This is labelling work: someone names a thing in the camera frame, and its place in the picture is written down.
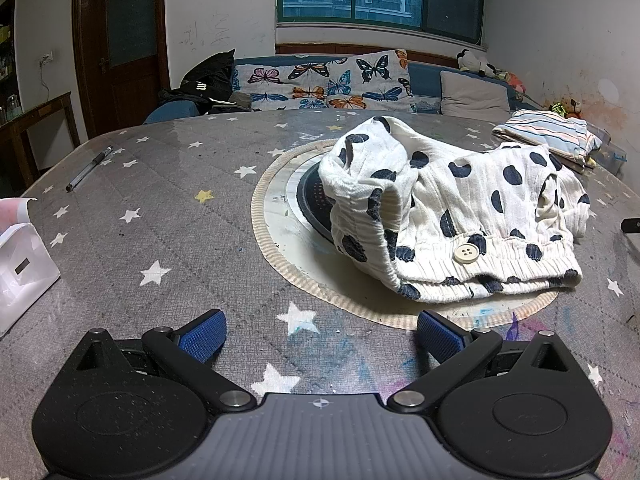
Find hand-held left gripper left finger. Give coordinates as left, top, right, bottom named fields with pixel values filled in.
left=70, top=309, right=257, bottom=411

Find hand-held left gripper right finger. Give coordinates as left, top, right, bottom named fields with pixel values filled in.
left=386, top=310, right=576, bottom=411

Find white polka dot pants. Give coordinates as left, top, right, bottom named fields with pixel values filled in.
left=317, top=116, right=592, bottom=305

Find clear plastic bin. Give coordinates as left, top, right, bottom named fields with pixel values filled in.
left=582, top=120, right=629, bottom=177

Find round beige cooktop rim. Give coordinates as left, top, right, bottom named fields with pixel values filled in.
left=250, top=138, right=562, bottom=331

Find grey star print tablecloth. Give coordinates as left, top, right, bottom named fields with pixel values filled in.
left=0, top=108, right=640, bottom=461

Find folded striped cloth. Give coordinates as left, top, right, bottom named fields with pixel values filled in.
left=492, top=108, right=604, bottom=175

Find small colourful toys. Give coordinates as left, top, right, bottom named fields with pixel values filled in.
left=549, top=98, right=584, bottom=119

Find round black induction cooktop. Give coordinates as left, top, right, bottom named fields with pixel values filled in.
left=296, top=164, right=342, bottom=244

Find white plastic bag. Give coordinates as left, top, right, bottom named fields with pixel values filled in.
left=0, top=197, right=61, bottom=338

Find clear black ballpoint pen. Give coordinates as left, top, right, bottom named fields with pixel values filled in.
left=65, top=146, right=114, bottom=193

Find grey cushion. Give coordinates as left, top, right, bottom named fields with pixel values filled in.
left=440, top=70, right=511, bottom=122

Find black and white plush toy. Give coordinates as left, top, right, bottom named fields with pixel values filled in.
left=457, top=49, right=497, bottom=79

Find blue sofa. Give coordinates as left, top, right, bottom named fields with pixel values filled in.
left=143, top=52, right=544, bottom=126

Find black jacket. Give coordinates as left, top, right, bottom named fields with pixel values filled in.
left=159, top=48, right=251, bottom=115

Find butterfly print pillow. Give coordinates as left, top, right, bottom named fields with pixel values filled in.
left=326, top=49, right=417, bottom=113
left=233, top=56, right=351, bottom=112

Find dark wooden door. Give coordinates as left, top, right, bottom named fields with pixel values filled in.
left=72, top=0, right=171, bottom=141

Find wooden side table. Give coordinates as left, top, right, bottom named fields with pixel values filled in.
left=0, top=91, right=81, bottom=199

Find dark wooden shelf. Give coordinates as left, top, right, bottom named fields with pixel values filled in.
left=0, top=0, right=19, bottom=126

